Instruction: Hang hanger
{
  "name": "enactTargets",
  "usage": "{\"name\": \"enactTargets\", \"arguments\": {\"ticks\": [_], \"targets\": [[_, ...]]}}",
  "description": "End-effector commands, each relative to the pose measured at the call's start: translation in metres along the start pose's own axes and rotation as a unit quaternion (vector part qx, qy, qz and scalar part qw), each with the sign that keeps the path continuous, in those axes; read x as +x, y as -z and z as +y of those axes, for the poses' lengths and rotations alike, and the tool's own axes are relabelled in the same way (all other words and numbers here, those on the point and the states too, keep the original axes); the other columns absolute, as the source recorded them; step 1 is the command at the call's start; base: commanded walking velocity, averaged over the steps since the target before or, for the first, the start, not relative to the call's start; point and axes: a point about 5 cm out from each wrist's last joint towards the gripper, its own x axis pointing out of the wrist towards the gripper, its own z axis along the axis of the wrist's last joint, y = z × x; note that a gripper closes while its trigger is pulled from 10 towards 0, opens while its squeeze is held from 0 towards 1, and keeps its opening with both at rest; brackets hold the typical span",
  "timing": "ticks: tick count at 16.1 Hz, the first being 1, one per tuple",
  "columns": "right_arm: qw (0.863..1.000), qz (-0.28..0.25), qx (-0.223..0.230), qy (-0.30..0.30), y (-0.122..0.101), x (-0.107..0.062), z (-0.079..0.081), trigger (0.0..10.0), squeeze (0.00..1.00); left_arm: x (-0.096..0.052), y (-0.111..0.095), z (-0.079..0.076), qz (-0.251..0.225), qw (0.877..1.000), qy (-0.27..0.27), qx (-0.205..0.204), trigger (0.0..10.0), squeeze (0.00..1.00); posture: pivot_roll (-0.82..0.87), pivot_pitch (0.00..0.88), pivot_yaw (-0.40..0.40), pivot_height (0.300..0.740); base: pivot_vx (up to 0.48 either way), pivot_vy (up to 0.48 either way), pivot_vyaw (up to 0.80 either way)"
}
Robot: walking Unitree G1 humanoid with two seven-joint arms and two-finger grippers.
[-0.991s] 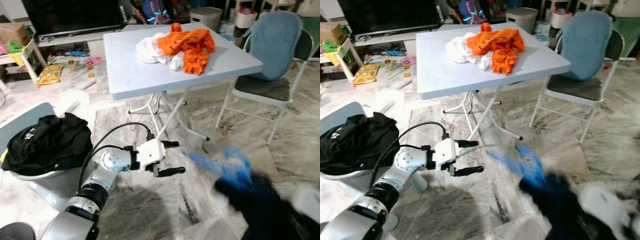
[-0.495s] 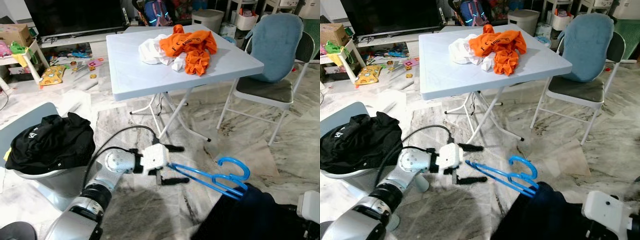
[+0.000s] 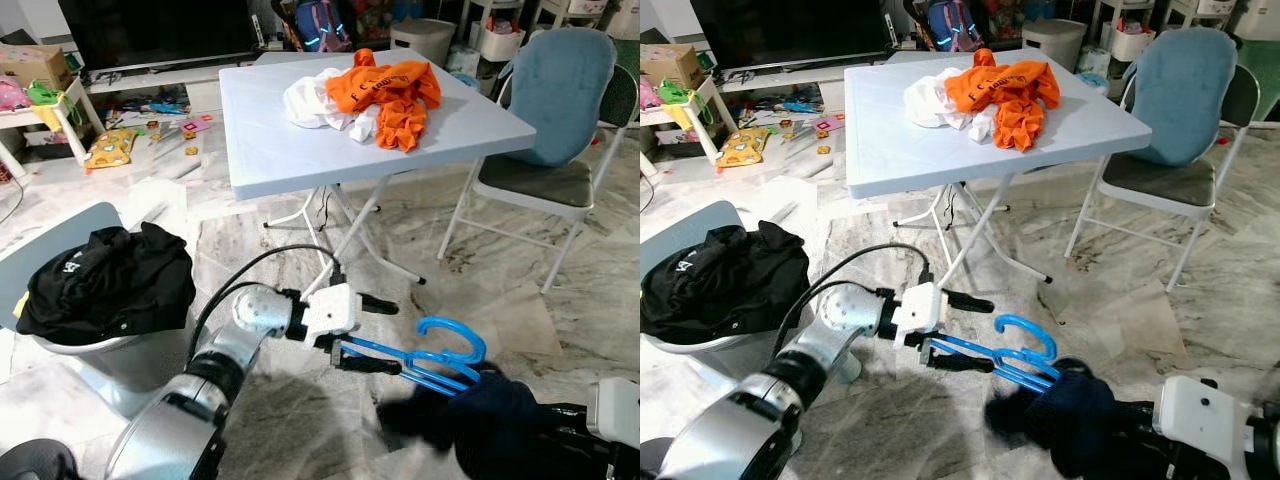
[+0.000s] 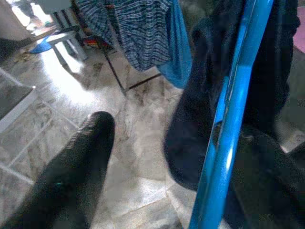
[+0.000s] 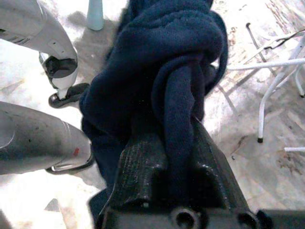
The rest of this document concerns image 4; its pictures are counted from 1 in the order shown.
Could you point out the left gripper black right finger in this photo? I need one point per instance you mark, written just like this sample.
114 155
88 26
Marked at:
267 186

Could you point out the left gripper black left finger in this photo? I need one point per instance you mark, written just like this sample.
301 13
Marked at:
71 171

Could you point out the blue plastic hanger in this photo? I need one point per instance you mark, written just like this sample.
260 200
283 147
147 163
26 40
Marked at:
234 107

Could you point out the white folding chair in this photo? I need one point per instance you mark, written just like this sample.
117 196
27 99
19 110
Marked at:
19 108

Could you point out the black clothes drying rack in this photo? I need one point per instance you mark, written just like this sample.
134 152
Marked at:
114 71

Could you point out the black fabric item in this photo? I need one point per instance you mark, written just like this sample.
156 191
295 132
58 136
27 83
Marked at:
207 83

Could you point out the white child chair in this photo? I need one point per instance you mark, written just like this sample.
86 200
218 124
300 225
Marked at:
62 38

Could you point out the blue plaid shirt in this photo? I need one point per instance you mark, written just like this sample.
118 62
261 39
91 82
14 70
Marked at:
133 31

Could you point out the blue hanging garment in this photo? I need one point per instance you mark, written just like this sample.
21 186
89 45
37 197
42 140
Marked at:
177 55

